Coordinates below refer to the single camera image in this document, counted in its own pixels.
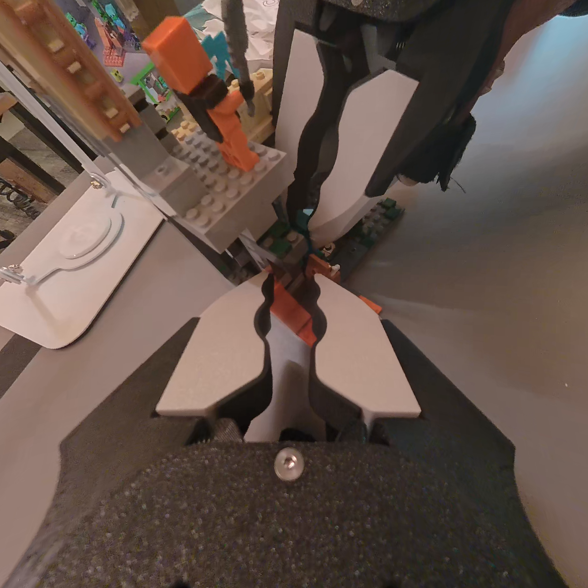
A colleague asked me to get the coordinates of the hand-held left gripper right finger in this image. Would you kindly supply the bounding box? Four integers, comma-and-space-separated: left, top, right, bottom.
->
309, 273, 422, 440

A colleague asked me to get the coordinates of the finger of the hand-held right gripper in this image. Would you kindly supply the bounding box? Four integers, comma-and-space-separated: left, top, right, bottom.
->
311, 68, 422, 240
273, 29, 323, 217

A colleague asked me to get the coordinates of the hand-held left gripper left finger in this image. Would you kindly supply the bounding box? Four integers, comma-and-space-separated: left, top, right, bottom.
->
155, 272, 273, 419

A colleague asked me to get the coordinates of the toy brick cave model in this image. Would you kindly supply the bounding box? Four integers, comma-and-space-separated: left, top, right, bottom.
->
0, 0, 405, 348

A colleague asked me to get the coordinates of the grey desk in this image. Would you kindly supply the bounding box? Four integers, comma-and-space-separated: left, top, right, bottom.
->
0, 18, 588, 588

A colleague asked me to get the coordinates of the person's right hand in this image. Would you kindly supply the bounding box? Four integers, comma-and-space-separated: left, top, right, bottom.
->
477, 0, 569, 93

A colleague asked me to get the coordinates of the pile of white plastic bags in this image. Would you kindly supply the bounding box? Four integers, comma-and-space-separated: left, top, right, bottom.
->
184, 0, 277, 70

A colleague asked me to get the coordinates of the grey toy sword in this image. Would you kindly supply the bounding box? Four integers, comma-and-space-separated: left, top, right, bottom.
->
220, 0, 256, 116

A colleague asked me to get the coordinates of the cyan toy pickaxe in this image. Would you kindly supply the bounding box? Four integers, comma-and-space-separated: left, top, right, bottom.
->
202, 31, 236, 82

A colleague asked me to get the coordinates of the orange toy minifigure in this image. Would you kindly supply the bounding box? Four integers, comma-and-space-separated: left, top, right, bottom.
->
141, 16, 261, 174

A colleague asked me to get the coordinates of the brown toy ladder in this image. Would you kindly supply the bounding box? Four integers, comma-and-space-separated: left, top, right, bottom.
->
9, 0, 141, 141

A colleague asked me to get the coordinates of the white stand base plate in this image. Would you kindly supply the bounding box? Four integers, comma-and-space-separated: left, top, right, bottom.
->
0, 62, 166, 351

